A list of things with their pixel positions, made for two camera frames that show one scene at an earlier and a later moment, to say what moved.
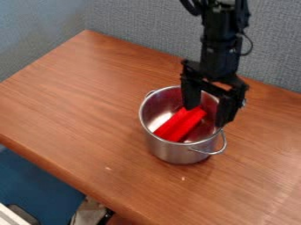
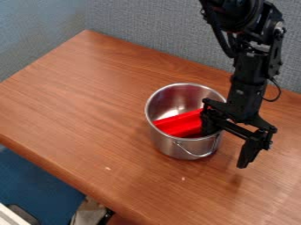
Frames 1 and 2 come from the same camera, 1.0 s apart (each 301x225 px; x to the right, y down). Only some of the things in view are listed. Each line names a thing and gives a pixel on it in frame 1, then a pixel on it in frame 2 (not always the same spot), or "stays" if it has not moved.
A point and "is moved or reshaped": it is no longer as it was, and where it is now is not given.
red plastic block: x=179 y=124 is moved or reshaped
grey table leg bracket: x=91 y=214 stays
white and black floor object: x=13 y=215 stays
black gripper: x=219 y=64 → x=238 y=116
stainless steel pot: x=208 y=139 is moved or reshaped
